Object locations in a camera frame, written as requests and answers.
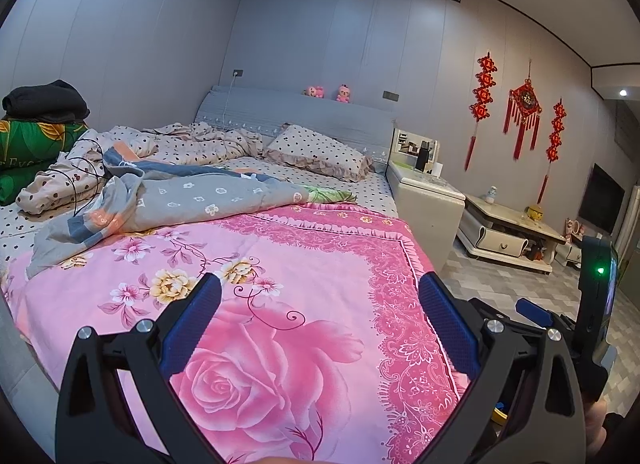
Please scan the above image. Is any white charger cable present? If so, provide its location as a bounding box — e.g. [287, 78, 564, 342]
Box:
[222, 76, 236, 121]

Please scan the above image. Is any white picture frame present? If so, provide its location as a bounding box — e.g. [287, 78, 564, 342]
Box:
[392, 127, 444, 173]

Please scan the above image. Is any black folded cloth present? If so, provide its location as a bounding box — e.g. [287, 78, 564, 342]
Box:
[1, 79, 91, 123]

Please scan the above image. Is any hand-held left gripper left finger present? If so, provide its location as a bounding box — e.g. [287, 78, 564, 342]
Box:
[54, 273, 223, 464]

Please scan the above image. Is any black bin with yellow rim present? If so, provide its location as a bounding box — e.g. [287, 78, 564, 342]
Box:
[491, 384, 516, 426]

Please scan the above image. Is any pink floral blanket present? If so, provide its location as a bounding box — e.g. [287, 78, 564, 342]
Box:
[2, 201, 471, 464]

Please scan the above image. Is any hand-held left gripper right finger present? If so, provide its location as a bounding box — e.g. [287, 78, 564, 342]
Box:
[419, 273, 587, 464]

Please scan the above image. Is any person's right hand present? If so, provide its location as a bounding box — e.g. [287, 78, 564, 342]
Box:
[584, 396, 609, 464]

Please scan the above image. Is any grey padded bed headboard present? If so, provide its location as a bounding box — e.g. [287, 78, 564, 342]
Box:
[193, 85, 397, 163]

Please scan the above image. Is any black television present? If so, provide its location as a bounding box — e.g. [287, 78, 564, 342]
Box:
[578, 162, 626, 235]

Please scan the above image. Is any beige polka dot duvet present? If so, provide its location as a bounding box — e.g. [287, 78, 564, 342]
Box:
[14, 121, 267, 215]

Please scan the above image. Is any polka dot bed sheet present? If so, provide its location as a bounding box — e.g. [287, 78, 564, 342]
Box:
[0, 154, 402, 266]

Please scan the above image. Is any black cable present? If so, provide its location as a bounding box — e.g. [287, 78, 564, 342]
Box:
[54, 143, 114, 218]

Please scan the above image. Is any cream tv console table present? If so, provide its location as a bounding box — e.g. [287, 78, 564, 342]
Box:
[457, 193, 571, 275]

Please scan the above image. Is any green folded quilt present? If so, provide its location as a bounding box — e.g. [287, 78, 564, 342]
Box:
[0, 116, 91, 205]

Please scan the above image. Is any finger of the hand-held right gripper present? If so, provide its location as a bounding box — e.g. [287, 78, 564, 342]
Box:
[515, 296, 569, 333]

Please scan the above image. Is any grey floral quilt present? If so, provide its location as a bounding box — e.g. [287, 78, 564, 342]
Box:
[25, 141, 359, 279]

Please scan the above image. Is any red knot strand decoration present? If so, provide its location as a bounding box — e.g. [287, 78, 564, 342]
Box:
[537, 98, 569, 205]
[463, 50, 500, 173]

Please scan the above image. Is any cream nightstand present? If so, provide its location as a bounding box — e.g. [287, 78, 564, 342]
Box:
[387, 159, 467, 275]

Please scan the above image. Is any polka dot pillow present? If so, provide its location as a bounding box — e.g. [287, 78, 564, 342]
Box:
[263, 121, 374, 183]

